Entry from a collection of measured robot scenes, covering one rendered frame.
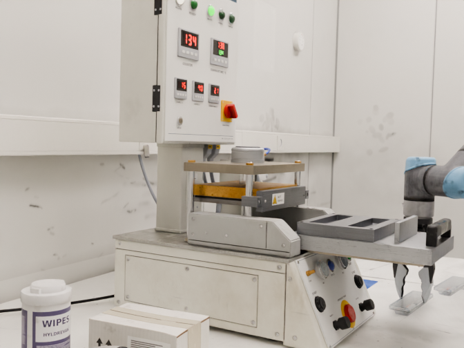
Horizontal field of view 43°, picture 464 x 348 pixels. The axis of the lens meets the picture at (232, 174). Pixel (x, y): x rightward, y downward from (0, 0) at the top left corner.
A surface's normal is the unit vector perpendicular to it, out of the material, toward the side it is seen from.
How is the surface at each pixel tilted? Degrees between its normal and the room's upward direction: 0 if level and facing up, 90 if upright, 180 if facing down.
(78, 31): 90
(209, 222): 90
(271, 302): 90
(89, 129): 90
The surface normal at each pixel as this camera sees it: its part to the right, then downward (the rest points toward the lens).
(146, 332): -0.40, -0.04
